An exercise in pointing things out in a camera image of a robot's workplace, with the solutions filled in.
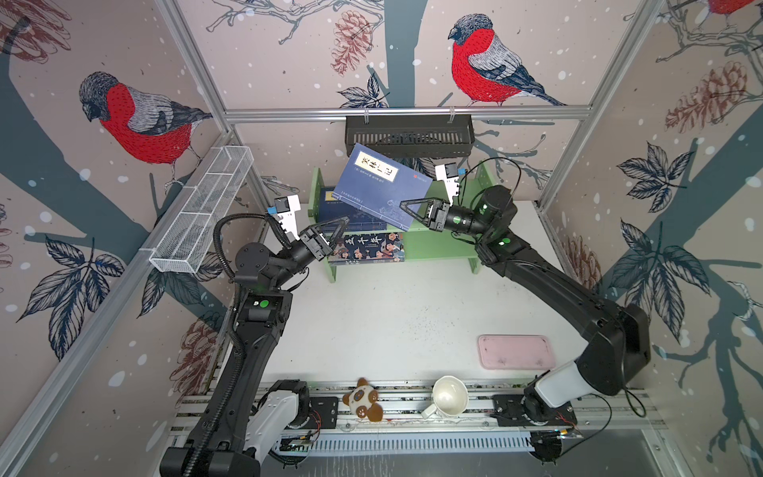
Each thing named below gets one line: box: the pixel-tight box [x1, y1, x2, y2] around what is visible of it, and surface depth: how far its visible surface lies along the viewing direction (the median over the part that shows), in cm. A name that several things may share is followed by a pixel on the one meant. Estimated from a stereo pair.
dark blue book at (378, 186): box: [331, 143, 434, 232], surface depth 64 cm
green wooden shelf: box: [308, 160, 496, 283], surface depth 64 cm
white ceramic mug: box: [421, 374, 469, 420], surface depth 75 cm
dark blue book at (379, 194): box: [331, 173, 410, 232], surface depth 64 cm
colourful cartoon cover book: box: [327, 232, 407, 265], surface depth 91 cm
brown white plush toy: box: [341, 377, 384, 423], surface depth 74 cm
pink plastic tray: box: [476, 333, 557, 370], surface depth 83 cm
